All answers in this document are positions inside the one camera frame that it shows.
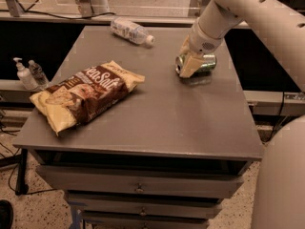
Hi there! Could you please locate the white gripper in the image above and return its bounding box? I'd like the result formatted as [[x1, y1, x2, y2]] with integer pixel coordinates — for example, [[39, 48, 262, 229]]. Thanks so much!
[[179, 19, 222, 78]]

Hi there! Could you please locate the green soda can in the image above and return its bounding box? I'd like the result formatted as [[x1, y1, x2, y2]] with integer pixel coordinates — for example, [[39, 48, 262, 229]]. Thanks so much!
[[175, 53, 216, 75]]

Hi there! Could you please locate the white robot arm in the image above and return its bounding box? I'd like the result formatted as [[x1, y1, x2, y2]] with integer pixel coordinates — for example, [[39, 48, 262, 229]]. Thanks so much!
[[176, 0, 305, 229]]

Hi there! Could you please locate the clear plastic water bottle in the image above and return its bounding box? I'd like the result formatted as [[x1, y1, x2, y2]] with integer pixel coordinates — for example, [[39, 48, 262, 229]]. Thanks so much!
[[111, 17, 154, 46]]

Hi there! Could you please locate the grey drawer cabinet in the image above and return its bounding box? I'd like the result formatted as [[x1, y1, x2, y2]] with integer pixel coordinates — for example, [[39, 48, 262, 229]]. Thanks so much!
[[12, 25, 267, 229]]

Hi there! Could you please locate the sea salt chips bag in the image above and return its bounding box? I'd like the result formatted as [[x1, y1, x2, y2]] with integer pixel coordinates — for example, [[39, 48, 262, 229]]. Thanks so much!
[[30, 61, 145, 135]]

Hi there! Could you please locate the small clear bottle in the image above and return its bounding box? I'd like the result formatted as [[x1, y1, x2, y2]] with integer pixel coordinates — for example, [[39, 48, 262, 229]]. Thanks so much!
[[29, 60, 49, 89]]

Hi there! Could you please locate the white pump sanitizer bottle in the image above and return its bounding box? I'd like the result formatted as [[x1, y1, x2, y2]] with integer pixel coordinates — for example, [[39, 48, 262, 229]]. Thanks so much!
[[13, 57, 38, 90]]

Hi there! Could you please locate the top grey drawer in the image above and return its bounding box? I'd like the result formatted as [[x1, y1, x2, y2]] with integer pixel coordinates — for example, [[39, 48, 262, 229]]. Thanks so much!
[[36, 165, 243, 198]]

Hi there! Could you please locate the grey drawer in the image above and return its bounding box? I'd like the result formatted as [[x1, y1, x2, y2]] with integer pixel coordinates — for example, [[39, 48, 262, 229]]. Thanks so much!
[[82, 212, 209, 229], [65, 192, 222, 219], [36, 165, 243, 198]]

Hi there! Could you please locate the middle grey drawer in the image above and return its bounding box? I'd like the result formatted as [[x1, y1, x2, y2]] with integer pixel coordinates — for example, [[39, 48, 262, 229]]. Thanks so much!
[[65, 192, 222, 219]]

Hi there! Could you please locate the bottom grey drawer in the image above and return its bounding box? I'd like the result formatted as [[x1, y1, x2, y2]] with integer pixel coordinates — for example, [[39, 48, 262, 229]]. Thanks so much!
[[82, 212, 209, 229]]

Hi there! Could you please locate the black shoe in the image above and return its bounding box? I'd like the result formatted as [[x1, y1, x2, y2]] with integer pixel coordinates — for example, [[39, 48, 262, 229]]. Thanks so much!
[[0, 200, 13, 229]]

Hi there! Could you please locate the metal frame leg right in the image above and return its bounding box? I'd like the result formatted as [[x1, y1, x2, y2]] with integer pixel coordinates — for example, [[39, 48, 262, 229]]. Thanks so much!
[[188, 0, 211, 17]]

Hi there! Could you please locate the metal frame leg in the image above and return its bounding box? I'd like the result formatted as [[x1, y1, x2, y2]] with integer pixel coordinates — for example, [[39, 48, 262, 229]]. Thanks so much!
[[74, 0, 111, 18], [188, 0, 211, 17]]

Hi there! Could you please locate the metal frame leg left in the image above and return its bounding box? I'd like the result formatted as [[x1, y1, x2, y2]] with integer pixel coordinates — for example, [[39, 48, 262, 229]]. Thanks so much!
[[74, 0, 111, 18]]

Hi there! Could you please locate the black cable on ledge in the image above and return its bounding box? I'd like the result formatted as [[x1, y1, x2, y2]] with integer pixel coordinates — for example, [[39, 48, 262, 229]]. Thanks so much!
[[0, 0, 117, 20]]

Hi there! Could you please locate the black cable on floor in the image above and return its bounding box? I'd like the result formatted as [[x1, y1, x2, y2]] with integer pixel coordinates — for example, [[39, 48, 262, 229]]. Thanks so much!
[[0, 117, 58, 197]]

